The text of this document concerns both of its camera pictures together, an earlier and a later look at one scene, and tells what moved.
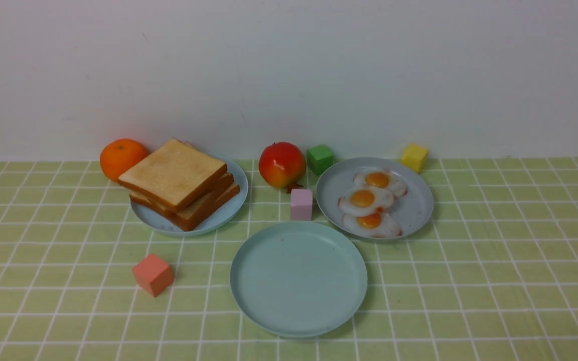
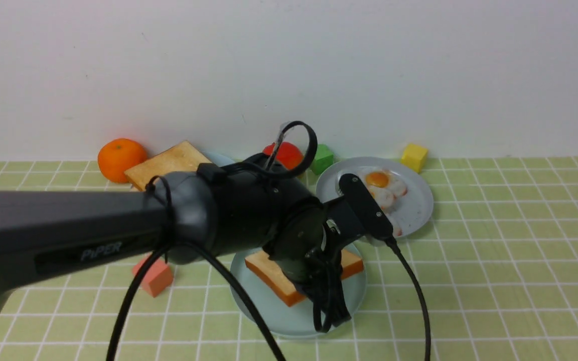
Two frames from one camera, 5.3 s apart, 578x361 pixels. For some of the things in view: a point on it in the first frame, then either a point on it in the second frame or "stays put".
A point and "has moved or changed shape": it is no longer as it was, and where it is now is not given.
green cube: (319, 158) stays put
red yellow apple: (282, 165) stays put
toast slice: (226, 180) has moved or changed shape
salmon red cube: (154, 274) stays put
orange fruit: (118, 156) stays put
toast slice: (174, 174) to (262, 264)
